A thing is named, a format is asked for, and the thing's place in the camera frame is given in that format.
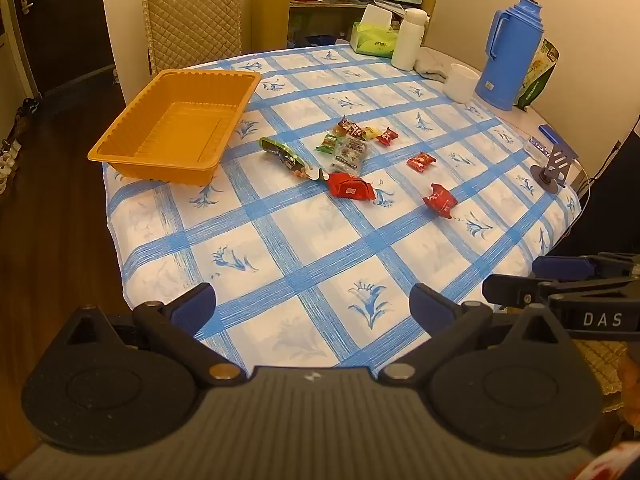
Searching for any grey cloth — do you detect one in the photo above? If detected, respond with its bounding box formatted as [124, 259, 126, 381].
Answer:
[415, 49, 451, 83]

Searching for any wooden shelf unit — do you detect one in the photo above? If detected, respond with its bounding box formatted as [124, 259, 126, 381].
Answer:
[251, 0, 437, 51]

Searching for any green tissue box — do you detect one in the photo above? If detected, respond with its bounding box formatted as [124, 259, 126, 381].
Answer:
[350, 3, 398, 57]

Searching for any green paper snack bag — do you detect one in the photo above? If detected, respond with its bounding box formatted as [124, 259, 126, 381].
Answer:
[517, 39, 562, 111]

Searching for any quilted beige chair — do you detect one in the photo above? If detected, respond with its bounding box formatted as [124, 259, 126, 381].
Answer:
[572, 340, 626, 396]
[141, 0, 244, 75]

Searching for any blue thermos jug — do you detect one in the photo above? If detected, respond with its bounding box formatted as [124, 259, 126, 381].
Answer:
[474, 0, 546, 112]

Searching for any white cup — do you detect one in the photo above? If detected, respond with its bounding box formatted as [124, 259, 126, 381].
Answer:
[444, 63, 482, 106]

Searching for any row of shoes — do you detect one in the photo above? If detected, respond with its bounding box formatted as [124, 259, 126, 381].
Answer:
[0, 97, 41, 196]

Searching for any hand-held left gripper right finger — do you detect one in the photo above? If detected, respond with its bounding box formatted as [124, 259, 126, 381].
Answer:
[377, 284, 583, 387]

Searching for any large red snack packet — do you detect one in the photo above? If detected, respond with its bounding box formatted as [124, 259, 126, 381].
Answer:
[327, 172, 376, 202]

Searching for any grey phone stand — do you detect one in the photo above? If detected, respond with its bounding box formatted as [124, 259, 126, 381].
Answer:
[531, 142, 576, 193]

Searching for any long green snack packet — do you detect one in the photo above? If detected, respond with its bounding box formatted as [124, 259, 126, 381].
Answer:
[259, 136, 328, 182]

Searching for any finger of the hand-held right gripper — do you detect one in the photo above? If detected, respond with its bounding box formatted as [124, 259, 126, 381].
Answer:
[532, 253, 640, 281]
[482, 272, 640, 311]

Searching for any white insulated bottle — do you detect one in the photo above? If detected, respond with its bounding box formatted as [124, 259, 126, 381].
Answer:
[391, 8, 429, 71]

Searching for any orange plastic tray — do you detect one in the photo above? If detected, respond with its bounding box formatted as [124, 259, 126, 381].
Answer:
[87, 69, 263, 187]

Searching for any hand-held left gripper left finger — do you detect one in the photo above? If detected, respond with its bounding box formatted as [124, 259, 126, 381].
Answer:
[37, 282, 248, 388]

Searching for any silver candy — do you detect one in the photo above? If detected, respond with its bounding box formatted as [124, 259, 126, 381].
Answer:
[330, 137, 369, 174]

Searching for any dark red striped candy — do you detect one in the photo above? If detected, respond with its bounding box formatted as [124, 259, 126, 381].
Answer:
[334, 116, 366, 137]

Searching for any dark wooden door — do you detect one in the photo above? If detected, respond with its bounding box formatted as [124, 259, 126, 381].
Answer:
[0, 0, 117, 98]

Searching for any blue white small box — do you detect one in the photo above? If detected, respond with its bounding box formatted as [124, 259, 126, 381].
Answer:
[524, 125, 563, 158]

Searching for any blue checked tablecloth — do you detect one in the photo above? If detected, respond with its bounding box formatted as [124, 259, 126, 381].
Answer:
[102, 44, 583, 378]

